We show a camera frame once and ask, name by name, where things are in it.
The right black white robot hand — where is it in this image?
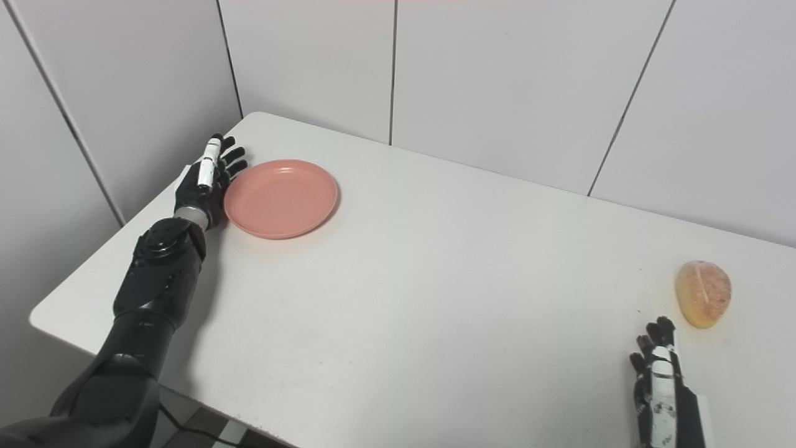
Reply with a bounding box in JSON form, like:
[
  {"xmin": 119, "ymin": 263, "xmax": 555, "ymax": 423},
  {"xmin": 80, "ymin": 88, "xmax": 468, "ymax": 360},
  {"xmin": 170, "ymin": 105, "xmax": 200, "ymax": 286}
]
[{"xmin": 629, "ymin": 316, "xmax": 716, "ymax": 448}]

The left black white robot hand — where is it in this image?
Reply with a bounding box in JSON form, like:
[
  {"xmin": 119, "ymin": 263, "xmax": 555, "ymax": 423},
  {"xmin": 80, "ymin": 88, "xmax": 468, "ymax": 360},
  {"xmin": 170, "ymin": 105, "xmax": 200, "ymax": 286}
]
[{"xmin": 174, "ymin": 133, "xmax": 249, "ymax": 231}]

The pink round plate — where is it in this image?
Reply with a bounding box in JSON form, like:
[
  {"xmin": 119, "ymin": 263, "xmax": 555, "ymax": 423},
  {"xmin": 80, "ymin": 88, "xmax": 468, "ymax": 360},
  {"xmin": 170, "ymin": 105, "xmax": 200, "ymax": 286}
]
[{"xmin": 223, "ymin": 159, "xmax": 340, "ymax": 240}]

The oval bread roll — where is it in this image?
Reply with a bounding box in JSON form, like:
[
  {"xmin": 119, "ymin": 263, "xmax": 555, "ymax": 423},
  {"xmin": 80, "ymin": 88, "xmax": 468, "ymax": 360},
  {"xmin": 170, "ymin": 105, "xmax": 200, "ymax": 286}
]
[{"xmin": 675, "ymin": 260, "xmax": 733, "ymax": 329}]

